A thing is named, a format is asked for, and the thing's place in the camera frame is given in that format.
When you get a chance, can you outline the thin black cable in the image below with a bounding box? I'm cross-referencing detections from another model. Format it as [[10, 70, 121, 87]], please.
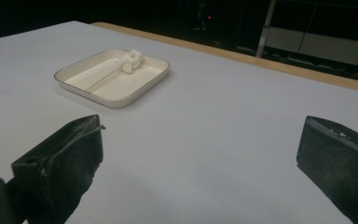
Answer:
[[296, 0, 320, 60]]

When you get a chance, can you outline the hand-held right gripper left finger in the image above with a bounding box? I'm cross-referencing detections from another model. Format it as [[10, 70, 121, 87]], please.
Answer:
[[11, 114, 106, 224]]

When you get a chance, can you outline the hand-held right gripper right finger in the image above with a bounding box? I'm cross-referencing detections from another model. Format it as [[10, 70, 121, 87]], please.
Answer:
[[296, 115, 358, 224]]

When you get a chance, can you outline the slanted metal stand pole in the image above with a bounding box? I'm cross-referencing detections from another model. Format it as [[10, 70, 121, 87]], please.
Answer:
[[255, 0, 278, 59]]

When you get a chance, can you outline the white table sheet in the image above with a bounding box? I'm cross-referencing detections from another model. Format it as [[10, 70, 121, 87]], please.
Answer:
[[0, 21, 358, 224]]

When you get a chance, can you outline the cream divided tray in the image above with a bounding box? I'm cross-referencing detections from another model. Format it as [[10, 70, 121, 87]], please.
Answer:
[[53, 48, 171, 109]]

